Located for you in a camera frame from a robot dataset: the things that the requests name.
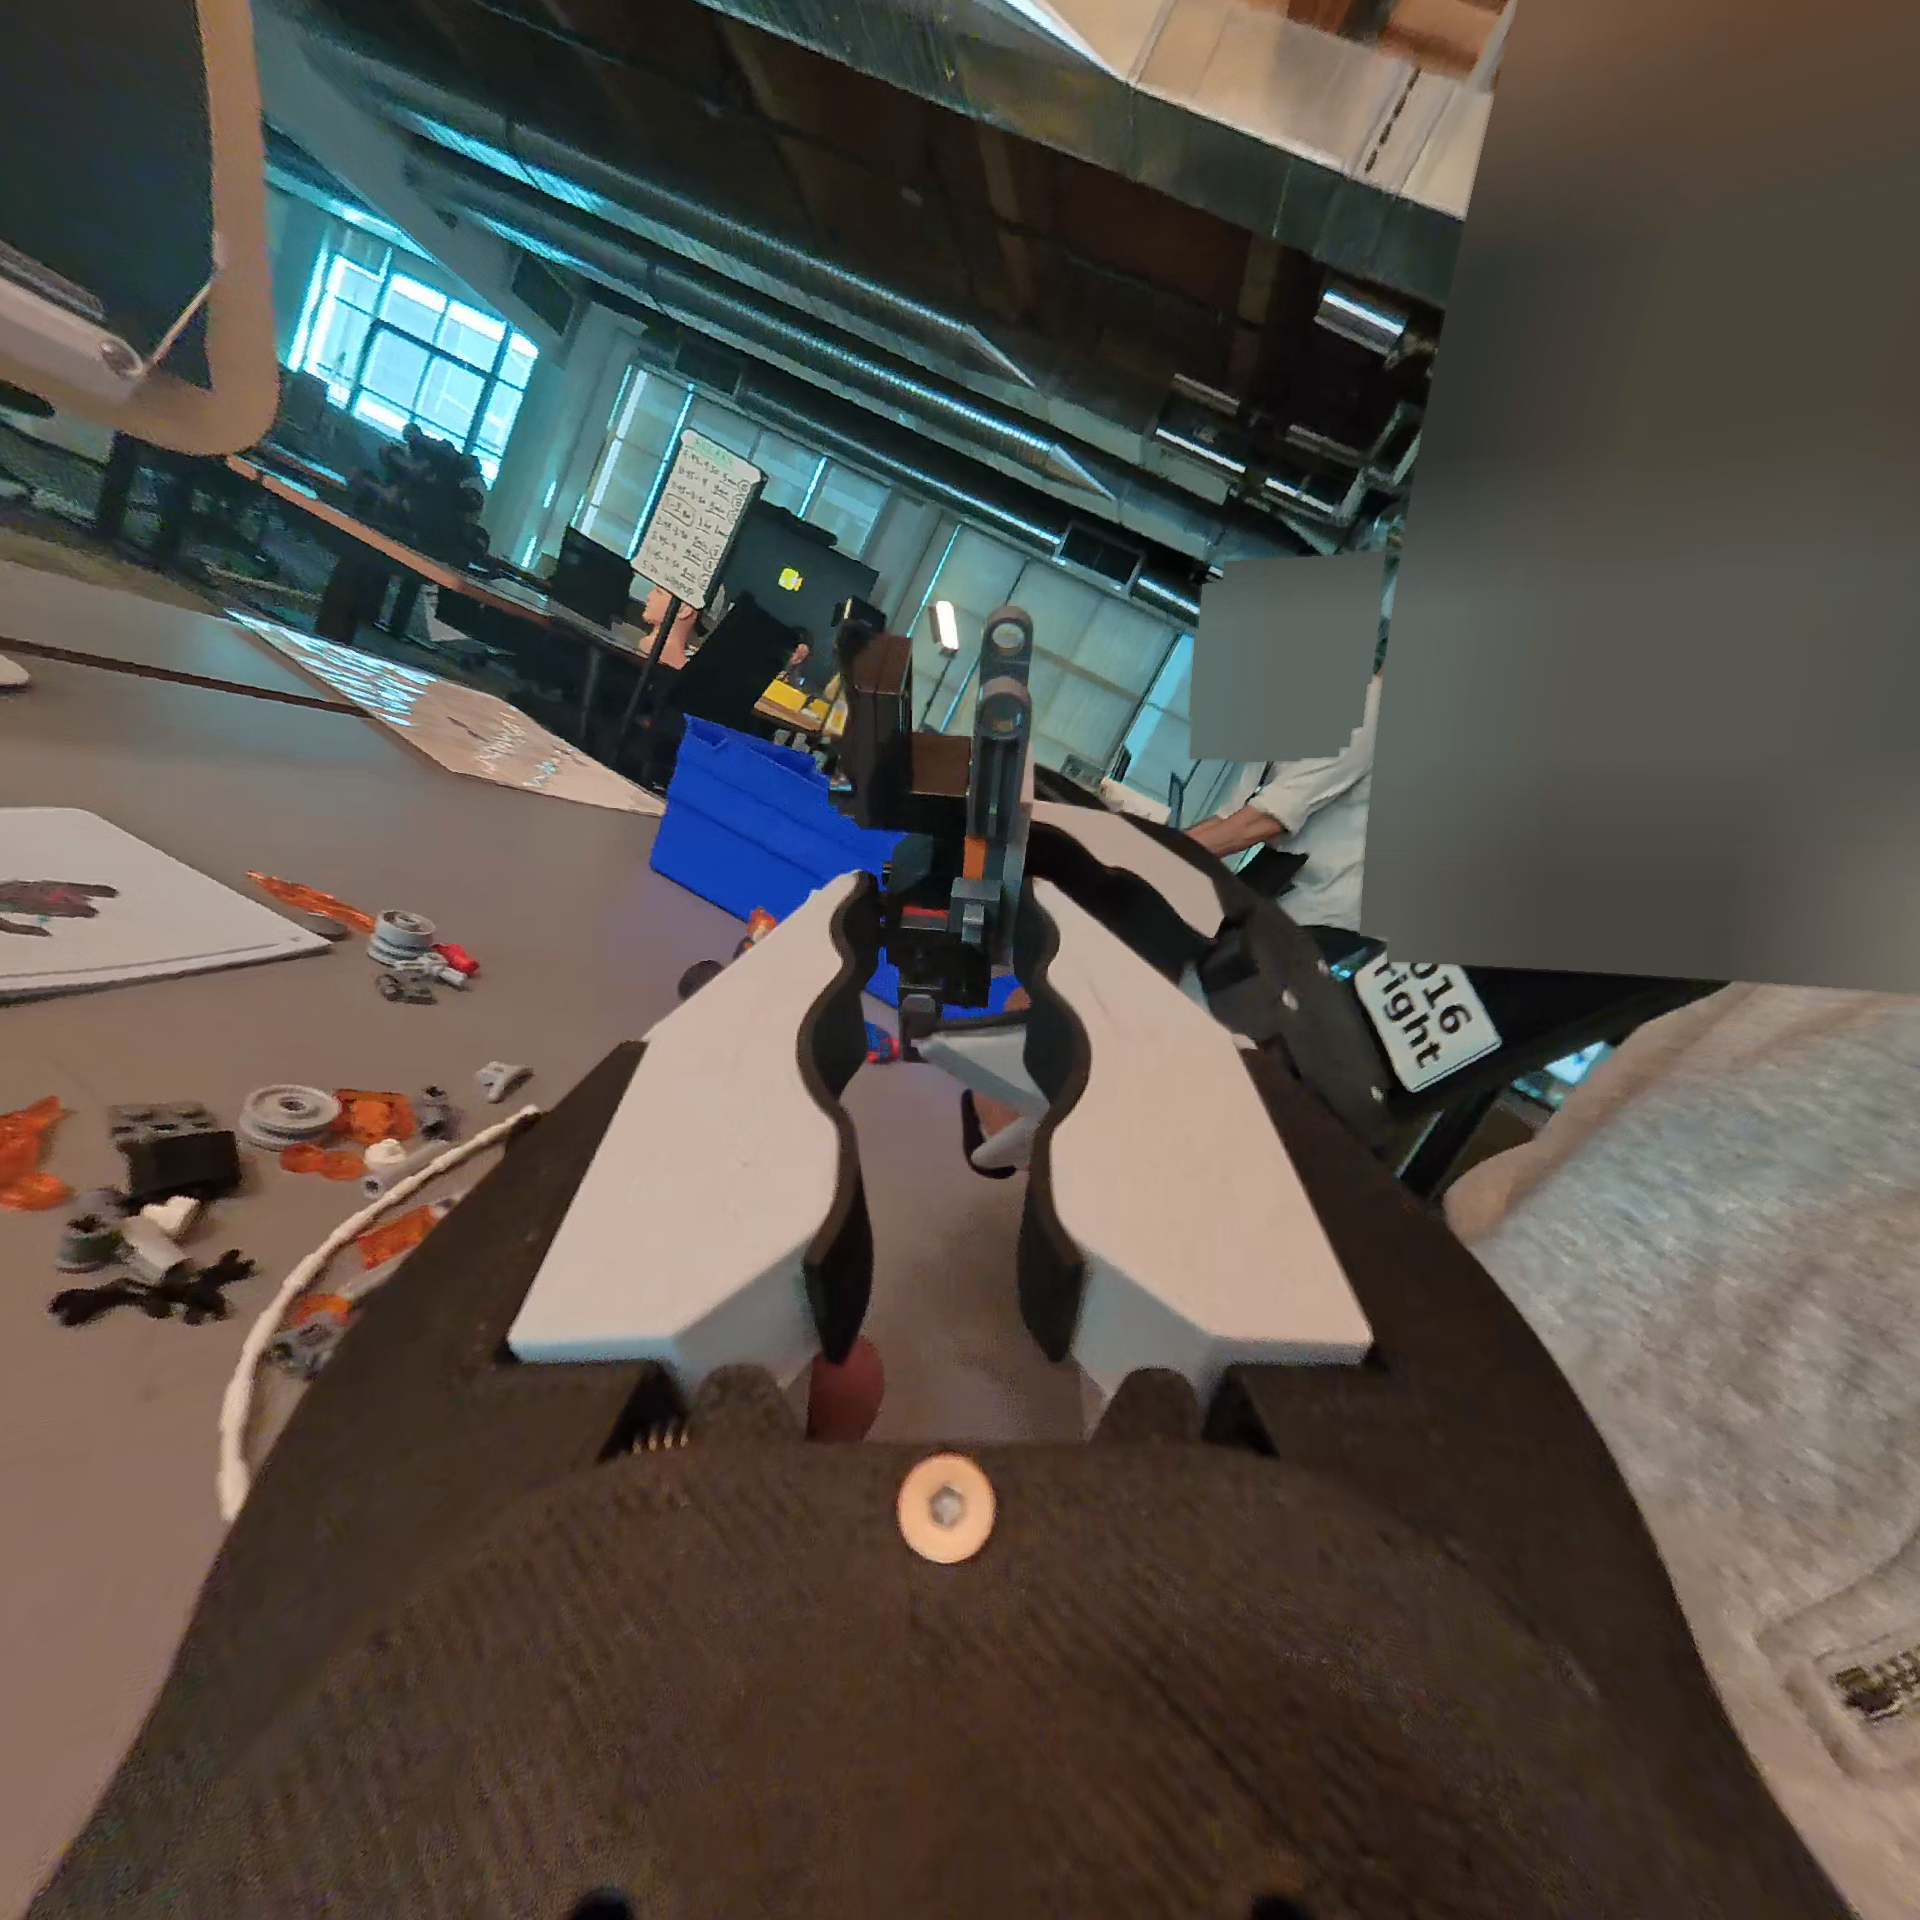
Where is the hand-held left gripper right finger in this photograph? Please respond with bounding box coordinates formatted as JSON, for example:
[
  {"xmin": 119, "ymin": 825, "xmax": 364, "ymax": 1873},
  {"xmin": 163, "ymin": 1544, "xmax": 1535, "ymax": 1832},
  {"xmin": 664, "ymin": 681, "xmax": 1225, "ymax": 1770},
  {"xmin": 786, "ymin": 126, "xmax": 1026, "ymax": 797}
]
[{"xmin": 1018, "ymin": 878, "xmax": 1377, "ymax": 1395}]

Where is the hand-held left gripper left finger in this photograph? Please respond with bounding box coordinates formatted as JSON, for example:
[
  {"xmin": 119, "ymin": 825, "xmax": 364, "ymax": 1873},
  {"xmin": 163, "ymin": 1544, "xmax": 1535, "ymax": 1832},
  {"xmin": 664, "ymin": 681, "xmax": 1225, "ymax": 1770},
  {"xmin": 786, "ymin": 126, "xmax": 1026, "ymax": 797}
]
[{"xmin": 504, "ymin": 872, "xmax": 884, "ymax": 1395}]

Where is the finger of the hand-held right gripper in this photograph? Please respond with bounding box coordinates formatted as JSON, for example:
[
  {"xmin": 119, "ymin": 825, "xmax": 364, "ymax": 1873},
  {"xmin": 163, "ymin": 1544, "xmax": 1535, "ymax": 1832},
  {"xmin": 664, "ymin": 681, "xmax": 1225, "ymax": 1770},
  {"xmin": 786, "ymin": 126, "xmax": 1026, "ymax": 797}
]
[
  {"xmin": 912, "ymin": 1026, "xmax": 1057, "ymax": 1182},
  {"xmin": 1032, "ymin": 802, "xmax": 1249, "ymax": 986}
]

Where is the dark grey lego model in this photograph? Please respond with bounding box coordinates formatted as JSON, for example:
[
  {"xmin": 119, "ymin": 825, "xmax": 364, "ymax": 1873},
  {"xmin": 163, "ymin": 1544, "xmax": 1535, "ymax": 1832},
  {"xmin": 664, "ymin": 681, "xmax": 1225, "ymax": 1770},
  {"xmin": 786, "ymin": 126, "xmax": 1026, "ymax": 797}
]
[{"xmin": 836, "ymin": 608, "xmax": 1048, "ymax": 1038}]

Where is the person's right forearm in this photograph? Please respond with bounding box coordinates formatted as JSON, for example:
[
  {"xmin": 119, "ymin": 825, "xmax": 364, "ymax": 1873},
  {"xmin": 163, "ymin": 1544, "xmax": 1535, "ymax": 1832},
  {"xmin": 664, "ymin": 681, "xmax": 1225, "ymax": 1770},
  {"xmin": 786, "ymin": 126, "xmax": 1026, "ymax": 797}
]
[{"xmin": 1441, "ymin": 984, "xmax": 1920, "ymax": 1920}]

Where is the pile of loose lego pieces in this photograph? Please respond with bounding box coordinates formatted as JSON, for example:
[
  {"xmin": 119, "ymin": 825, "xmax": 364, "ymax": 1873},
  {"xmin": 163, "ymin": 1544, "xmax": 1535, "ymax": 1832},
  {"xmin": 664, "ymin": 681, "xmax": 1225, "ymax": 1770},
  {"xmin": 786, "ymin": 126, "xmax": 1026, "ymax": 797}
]
[{"xmin": 0, "ymin": 872, "xmax": 535, "ymax": 1373}]

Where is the lego instruction booklet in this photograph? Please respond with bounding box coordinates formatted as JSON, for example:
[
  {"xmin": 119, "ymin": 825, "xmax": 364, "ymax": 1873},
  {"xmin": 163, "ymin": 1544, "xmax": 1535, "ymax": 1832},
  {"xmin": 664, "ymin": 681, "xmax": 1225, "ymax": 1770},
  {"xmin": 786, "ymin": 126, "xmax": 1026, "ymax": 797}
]
[{"xmin": 0, "ymin": 806, "xmax": 337, "ymax": 1004}]

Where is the blue plastic bin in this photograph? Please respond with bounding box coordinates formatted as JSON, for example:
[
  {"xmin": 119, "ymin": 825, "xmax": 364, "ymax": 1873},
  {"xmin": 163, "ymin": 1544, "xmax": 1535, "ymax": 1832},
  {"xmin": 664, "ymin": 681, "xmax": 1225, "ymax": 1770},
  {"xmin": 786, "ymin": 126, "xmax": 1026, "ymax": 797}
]
[{"xmin": 650, "ymin": 713, "xmax": 911, "ymax": 1011}]

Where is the flat printed cardboard box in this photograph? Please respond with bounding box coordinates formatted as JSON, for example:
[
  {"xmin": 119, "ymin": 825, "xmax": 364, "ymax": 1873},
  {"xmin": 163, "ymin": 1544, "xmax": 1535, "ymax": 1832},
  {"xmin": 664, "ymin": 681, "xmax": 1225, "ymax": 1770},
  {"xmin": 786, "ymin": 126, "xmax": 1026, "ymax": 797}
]
[{"xmin": 232, "ymin": 608, "xmax": 666, "ymax": 818}]

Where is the black monitor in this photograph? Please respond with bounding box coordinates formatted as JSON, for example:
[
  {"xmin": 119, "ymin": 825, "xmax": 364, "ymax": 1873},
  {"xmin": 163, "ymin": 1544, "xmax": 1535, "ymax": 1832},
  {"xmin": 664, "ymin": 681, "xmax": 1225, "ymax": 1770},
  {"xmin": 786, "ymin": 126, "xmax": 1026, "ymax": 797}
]
[{"xmin": 717, "ymin": 499, "xmax": 883, "ymax": 684}]

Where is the white grid sign board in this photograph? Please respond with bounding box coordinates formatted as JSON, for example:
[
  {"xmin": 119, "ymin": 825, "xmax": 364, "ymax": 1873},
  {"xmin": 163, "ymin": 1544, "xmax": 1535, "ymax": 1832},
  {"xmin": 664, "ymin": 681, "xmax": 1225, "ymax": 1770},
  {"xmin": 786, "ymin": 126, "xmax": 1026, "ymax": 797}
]
[{"xmin": 627, "ymin": 427, "xmax": 771, "ymax": 608}]

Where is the background wooden desk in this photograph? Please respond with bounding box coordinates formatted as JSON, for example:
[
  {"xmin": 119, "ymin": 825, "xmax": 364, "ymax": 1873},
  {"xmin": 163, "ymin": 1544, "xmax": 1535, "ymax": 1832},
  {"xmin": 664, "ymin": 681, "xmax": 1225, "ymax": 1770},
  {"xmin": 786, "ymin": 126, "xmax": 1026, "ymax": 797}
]
[{"xmin": 224, "ymin": 450, "xmax": 664, "ymax": 706}]

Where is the dark machine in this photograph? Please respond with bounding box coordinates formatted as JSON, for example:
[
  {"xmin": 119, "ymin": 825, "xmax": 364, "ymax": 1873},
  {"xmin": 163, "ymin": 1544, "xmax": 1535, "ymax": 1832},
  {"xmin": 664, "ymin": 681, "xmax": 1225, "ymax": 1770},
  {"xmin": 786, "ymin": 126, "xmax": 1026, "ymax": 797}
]
[{"xmin": 353, "ymin": 421, "xmax": 492, "ymax": 565}]

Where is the white lego string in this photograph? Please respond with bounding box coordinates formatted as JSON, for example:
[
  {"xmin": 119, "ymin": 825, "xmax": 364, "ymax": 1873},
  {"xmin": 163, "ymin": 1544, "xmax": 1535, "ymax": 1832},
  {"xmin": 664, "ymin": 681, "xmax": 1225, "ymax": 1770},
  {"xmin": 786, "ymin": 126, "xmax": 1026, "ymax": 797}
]
[{"xmin": 217, "ymin": 1107, "xmax": 543, "ymax": 1521}]

